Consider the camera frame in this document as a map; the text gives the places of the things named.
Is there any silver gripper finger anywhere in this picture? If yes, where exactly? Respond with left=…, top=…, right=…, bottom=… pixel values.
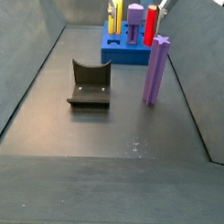
left=155, top=0, right=171, bottom=35
left=107, top=0, right=117, bottom=34

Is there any red cylinder peg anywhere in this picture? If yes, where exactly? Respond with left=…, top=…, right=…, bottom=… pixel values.
left=144, top=5, right=158, bottom=46

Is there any blue shape-sorter board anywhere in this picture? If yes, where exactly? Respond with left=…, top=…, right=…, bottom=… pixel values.
left=101, top=20, right=151, bottom=66

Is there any purple house-shaped peg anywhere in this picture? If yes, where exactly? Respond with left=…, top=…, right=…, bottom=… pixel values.
left=126, top=3, right=143, bottom=45

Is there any purple star-shaped prism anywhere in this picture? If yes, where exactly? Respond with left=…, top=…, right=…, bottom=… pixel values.
left=143, top=35, right=170, bottom=105

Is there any yellow block peg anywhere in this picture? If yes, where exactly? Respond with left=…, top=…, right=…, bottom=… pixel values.
left=113, top=0, right=123, bottom=35

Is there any black curved plastic stand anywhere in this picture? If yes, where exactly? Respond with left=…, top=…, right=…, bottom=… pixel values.
left=67, top=60, right=111, bottom=106

